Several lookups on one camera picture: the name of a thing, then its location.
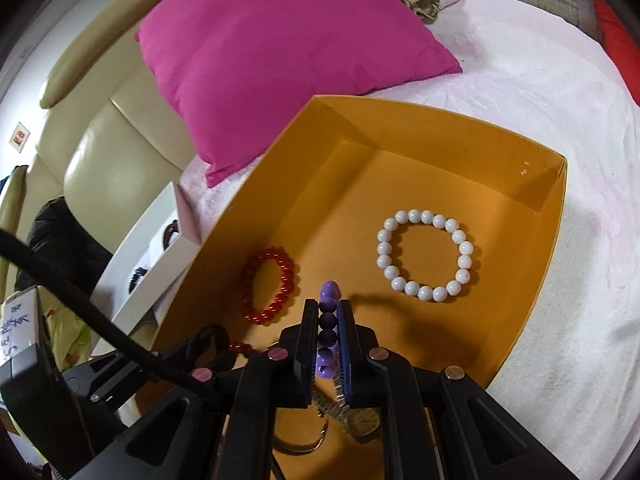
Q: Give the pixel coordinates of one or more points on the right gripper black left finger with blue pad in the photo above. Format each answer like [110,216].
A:
[283,375]

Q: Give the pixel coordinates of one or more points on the orange cardboard box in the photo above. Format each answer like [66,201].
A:
[439,230]

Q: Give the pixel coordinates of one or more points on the red pillow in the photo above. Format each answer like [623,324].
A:
[620,47]

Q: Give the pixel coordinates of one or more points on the magenta pillow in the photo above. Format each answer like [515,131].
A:
[238,71]

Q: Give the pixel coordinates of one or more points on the white jewelry box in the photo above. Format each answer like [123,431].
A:
[151,258]

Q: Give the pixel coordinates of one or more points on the pink white bed blanket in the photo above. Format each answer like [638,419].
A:
[572,376]

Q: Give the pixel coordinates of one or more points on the gold bangle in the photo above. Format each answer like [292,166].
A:
[302,447]

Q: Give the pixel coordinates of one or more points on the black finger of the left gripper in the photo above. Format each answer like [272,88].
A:
[209,348]

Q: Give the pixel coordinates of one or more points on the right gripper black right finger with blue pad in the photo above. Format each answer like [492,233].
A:
[372,376]

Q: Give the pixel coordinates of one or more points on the beige leather armchair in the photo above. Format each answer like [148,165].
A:
[109,143]

